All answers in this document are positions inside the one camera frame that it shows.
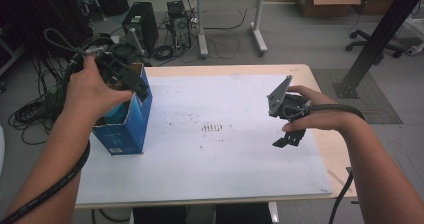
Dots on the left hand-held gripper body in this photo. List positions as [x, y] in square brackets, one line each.
[120, 55]

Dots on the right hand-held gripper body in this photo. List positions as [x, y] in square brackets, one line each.
[280, 99]

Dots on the blue cardboard box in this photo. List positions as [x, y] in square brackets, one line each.
[133, 130]

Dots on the person's right hand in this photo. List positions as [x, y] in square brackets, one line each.
[326, 119]

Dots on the person's left hand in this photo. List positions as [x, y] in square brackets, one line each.
[90, 90]

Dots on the black computer tower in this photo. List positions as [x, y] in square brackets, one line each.
[143, 20]

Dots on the small open computer case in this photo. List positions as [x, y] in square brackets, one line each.
[180, 27]

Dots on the white table mat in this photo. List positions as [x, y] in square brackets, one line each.
[216, 164]

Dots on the grey floor mat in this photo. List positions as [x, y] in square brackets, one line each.
[380, 100]

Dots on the open brown cardboard box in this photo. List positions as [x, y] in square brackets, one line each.
[328, 2]

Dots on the black office chair base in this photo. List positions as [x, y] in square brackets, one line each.
[373, 44]

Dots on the black metal stand post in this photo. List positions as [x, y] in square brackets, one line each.
[380, 37]

